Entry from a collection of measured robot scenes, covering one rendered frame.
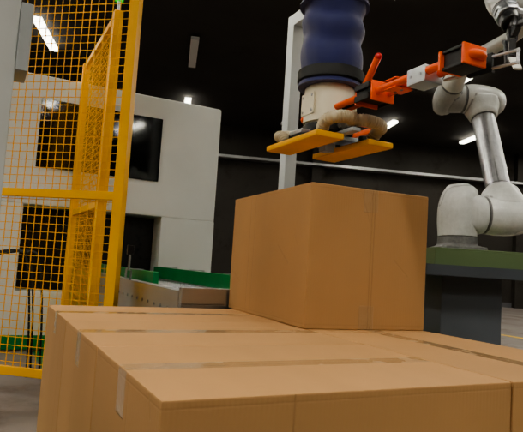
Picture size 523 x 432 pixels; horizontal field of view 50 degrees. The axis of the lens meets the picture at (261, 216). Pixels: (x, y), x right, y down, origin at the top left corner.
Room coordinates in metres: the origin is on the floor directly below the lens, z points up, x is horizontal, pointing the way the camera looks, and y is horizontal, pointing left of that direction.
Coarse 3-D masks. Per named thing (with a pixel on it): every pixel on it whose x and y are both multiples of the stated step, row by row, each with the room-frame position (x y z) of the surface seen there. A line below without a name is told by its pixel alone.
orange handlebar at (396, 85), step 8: (472, 56) 1.26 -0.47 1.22; (480, 56) 1.26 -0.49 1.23; (432, 64) 1.37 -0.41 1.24; (432, 72) 1.38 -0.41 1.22; (440, 72) 1.40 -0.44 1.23; (392, 80) 1.52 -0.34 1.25; (400, 80) 1.48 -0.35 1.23; (376, 88) 1.57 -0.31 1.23; (384, 88) 1.54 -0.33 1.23; (392, 88) 1.52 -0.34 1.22; (400, 88) 1.51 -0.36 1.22; (408, 88) 1.52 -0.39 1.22; (352, 96) 1.68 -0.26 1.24; (336, 104) 1.76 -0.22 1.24; (344, 104) 1.72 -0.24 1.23; (368, 128) 1.98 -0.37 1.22; (352, 136) 2.15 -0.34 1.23
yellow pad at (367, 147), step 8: (360, 136) 1.82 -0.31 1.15; (352, 144) 1.80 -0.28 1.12; (360, 144) 1.76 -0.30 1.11; (368, 144) 1.73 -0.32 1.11; (376, 144) 1.74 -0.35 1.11; (384, 144) 1.75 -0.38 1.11; (392, 144) 1.76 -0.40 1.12; (336, 152) 1.88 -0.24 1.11; (344, 152) 1.86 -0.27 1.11; (352, 152) 1.85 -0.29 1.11; (360, 152) 1.85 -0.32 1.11; (368, 152) 1.84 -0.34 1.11; (376, 152) 1.83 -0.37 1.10; (328, 160) 2.04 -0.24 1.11; (336, 160) 2.03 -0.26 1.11
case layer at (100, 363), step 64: (64, 320) 1.41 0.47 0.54; (128, 320) 1.47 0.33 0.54; (192, 320) 1.56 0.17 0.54; (256, 320) 1.68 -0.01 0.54; (64, 384) 1.32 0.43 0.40; (128, 384) 0.81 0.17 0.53; (192, 384) 0.77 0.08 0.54; (256, 384) 0.79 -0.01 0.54; (320, 384) 0.82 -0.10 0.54; (384, 384) 0.85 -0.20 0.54; (448, 384) 0.88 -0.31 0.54; (512, 384) 0.94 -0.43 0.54
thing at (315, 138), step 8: (312, 128) 1.74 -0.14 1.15; (296, 136) 1.75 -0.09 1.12; (304, 136) 1.70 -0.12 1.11; (312, 136) 1.67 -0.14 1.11; (320, 136) 1.66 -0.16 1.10; (328, 136) 1.66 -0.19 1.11; (336, 136) 1.67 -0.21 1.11; (280, 144) 1.84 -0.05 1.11; (288, 144) 1.80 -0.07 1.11; (296, 144) 1.79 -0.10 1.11; (304, 144) 1.78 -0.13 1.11; (312, 144) 1.78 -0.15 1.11; (320, 144) 1.77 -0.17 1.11; (272, 152) 1.94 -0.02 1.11; (280, 152) 1.93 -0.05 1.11; (288, 152) 1.93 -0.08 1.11; (296, 152) 1.92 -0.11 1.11
